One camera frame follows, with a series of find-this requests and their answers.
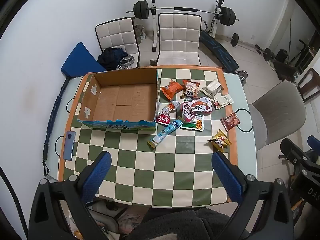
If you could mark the small red white sachet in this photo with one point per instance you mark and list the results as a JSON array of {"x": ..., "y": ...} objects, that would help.
[{"x": 166, "y": 113}]

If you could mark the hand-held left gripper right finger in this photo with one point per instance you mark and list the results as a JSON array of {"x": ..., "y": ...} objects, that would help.
[{"x": 227, "y": 180}]

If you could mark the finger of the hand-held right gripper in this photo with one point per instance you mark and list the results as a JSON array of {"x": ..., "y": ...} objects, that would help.
[
  {"x": 314, "y": 141},
  {"x": 291, "y": 148}
]

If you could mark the blue wedge cushion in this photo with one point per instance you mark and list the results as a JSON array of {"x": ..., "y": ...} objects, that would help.
[{"x": 78, "y": 61}]

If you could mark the open cardboard box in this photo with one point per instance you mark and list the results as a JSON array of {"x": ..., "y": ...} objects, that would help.
[{"x": 122, "y": 100}]

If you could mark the white quilted chair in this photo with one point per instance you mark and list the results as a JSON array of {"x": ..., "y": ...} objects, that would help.
[
  {"x": 178, "y": 37},
  {"x": 117, "y": 36}
]

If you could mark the green white checkered mat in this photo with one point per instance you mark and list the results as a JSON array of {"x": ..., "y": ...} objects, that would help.
[{"x": 150, "y": 177}]

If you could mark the white barbell rack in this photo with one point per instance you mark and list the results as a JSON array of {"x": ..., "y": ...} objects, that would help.
[{"x": 154, "y": 27}]

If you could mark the dark folded clothing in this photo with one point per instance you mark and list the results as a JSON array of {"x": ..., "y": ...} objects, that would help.
[{"x": 112, "y": 57}]

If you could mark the red white crayfish packet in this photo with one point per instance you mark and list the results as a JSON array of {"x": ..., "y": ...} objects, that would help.
[{"x": 197, "y": 107}]

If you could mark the chrome metal frame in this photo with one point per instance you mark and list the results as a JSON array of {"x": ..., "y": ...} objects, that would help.
[{"x": 125, "y": 62}]

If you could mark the black barbell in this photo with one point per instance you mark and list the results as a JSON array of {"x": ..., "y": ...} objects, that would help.
[{"x": 142, "y": 10}]

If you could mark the long blue white packet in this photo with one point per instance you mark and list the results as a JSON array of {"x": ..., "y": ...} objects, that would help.
[{"x": 166, "y": 132}]

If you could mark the black blue weight bench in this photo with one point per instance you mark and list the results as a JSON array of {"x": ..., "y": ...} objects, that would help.
[{"x": 217, "y": 50}]

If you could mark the brown snack packet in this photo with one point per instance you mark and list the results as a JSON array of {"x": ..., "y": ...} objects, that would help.
[{"x": 230, "y": 121}]

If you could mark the yellow panda snack packet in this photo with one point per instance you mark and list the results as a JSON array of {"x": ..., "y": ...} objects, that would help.
[{"x": 220, "y": 141}]

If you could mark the wooden chair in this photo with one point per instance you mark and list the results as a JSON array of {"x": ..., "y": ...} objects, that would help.
[{"x": 310, "y": 83}]

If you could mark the orange snack packet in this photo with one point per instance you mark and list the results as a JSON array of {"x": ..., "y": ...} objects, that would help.
[{"x": 171, "y": 89}]

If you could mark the white wrapped snack packet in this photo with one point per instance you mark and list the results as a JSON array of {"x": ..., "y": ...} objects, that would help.
[{"x": 212, "y": 88}]

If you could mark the green orange flat packet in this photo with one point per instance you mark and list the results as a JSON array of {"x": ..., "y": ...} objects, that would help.
[{"x": 195, "y": 124}]

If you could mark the small white red-print packet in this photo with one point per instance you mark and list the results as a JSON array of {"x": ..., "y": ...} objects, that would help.
[{"x": 222, "y": 101}]

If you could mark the black dumbbell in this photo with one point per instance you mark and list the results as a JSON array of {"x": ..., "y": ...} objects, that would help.
[
  {"x": 235, "y": 40},
  {"x": 267, "y": 53}
]

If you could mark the blue smartphone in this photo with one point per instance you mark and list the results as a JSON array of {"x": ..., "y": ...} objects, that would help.
[{"x": 69, "y": 146}]

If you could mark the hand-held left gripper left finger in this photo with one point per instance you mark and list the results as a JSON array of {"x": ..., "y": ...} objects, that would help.
[{"x": 98, "y": 177}]

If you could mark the small chrome dumbbell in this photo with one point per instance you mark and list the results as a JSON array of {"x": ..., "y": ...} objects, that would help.
[{"x": 243, "y": 76}]

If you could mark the grey padded chair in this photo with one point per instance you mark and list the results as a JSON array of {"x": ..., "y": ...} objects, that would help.
[{"x": 277, "y": 116}]

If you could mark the red panda snack packet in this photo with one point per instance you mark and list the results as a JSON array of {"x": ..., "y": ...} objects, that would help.
[{"x": 191, "y": 90}]

